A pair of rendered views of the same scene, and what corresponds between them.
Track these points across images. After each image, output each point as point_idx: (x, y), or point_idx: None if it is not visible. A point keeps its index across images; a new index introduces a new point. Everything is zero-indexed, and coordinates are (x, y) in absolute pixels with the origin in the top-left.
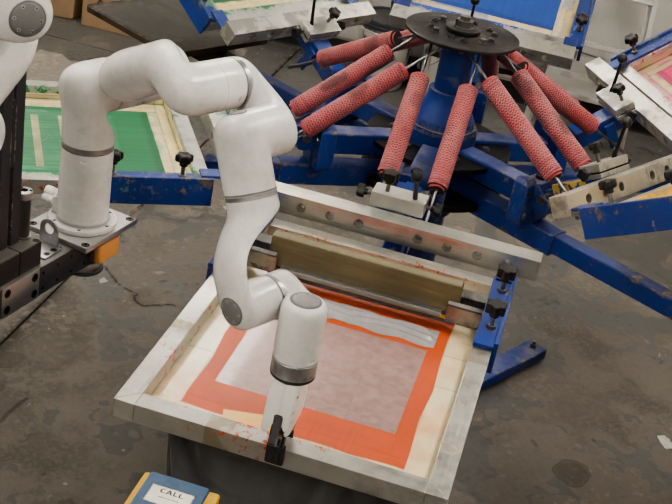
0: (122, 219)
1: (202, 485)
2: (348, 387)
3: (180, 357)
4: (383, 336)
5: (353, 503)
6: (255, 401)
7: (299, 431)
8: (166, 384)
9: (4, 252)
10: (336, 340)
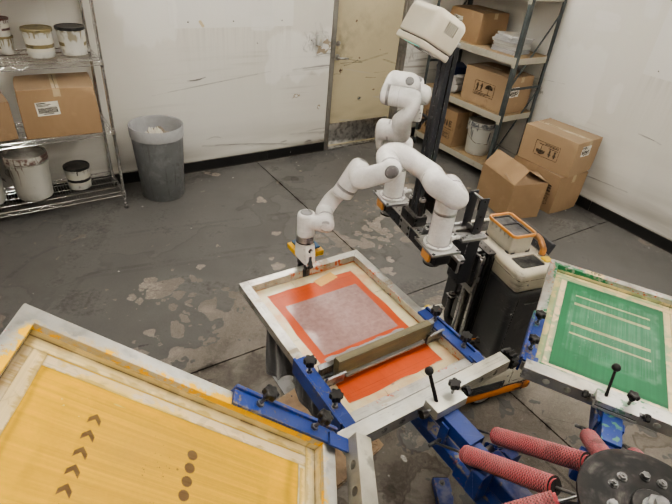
0: (434, 252)
1: None
2: (322, 313)
3: (376, 283)
4: (346, 348)
5: None
6: (335, 285)
7: (310, 286)
8: (362, 272)
9: (409, 209)
10: (355, 330)
